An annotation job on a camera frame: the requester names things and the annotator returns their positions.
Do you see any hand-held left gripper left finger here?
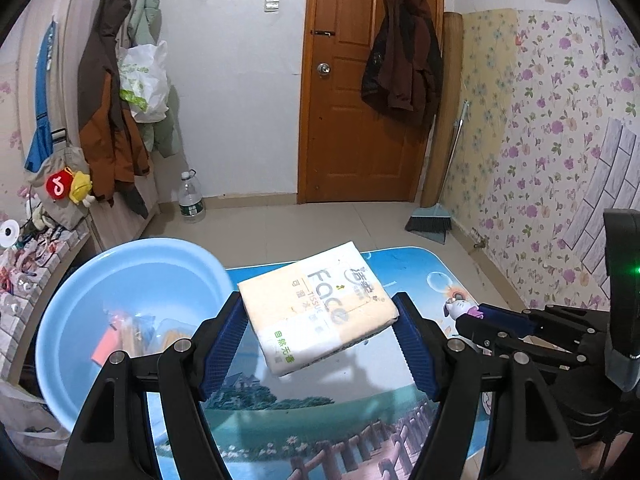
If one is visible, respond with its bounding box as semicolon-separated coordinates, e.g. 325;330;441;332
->
59;290;248;480

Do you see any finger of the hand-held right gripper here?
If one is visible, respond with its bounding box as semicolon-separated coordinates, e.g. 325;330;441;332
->
457;316;608;376
477;302;606;338

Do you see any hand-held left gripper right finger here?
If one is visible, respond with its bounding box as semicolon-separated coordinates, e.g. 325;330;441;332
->
392;291;583;480

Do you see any light blue plastic basin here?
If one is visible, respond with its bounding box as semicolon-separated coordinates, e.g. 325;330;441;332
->
35;237;236;461

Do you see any cream tissue pack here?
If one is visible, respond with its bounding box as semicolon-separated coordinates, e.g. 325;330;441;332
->
236;241;400;378

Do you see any scenery print desktop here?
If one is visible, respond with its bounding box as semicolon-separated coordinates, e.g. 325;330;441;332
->
145;246;506;480

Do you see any clear box of toothpicks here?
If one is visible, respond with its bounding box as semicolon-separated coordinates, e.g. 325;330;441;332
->
145;316;202;357

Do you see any orange red packet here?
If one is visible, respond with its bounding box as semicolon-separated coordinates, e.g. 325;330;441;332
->
92;310;132;367

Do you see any grey broom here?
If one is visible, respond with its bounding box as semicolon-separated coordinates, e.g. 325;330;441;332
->
404;101;471;246

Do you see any large clear water bottle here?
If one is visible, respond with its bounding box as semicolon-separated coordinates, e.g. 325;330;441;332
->
178;170;207;224

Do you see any white tiled shelf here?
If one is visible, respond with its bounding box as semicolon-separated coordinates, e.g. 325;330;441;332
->
0;220;98;396

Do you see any yellow plush charm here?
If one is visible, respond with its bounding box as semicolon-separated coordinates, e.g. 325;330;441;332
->
69;170;96;207

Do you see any pile of red label packets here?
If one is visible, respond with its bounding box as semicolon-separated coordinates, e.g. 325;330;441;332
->
0;230;66;303

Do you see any rolled beige mat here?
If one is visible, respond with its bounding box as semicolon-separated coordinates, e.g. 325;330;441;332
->
420;11;464;207

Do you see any pale green jacket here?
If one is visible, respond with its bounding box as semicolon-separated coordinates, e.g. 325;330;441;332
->
125;0;181;159

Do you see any brown wooden door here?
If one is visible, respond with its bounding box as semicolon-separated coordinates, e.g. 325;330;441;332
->
297;0;445;206

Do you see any red plush charm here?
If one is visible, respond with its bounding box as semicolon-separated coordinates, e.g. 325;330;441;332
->
44;169;76;202

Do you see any brown and orange jacket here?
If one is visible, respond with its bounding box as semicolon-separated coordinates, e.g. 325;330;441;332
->
77;0;151;219

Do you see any dark brown jacket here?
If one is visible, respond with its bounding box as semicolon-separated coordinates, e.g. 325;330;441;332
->
361;0;445;129

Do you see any blue and grey bag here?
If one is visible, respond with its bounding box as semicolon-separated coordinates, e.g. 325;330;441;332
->
25;20;93;231

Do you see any white plastic bag green print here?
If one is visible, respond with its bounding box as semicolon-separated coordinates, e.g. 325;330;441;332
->
117;40;171;124

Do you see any light wood wardrobe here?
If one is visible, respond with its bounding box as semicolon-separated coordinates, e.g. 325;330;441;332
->
15;0;161;256

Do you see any grey brick wall panel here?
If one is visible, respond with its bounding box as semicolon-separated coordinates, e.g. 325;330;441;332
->
562;119;640;276

